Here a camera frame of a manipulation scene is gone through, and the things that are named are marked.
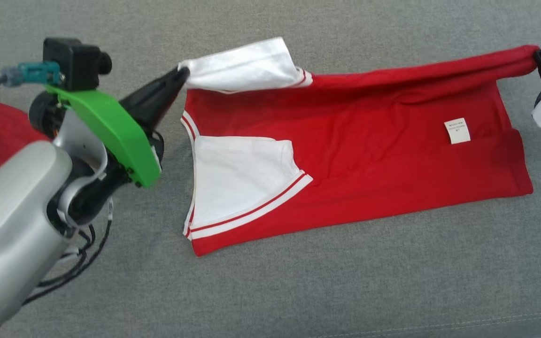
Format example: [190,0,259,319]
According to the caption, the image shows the thin black arm cables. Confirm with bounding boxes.
[22,197,114,306]

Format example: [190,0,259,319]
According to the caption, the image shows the red white-sleeved shirt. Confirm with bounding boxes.
[178,37,541,257]

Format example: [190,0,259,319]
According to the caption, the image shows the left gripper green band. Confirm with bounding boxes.
[29,67,191,189]

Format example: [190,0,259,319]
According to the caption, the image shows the teal cable connector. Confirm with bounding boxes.
[2,61,62,88]

